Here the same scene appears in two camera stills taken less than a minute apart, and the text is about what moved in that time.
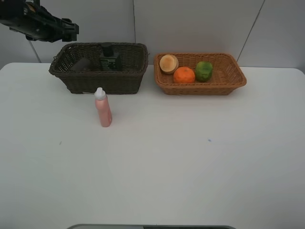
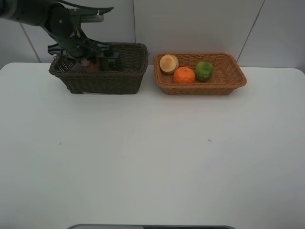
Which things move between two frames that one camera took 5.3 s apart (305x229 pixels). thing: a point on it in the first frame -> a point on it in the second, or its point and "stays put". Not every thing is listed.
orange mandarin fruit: [184, 75] stays put
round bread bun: [168, 64] stays put
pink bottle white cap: [103, 105] -> [92, 67]
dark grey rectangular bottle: [108, 62] stays put
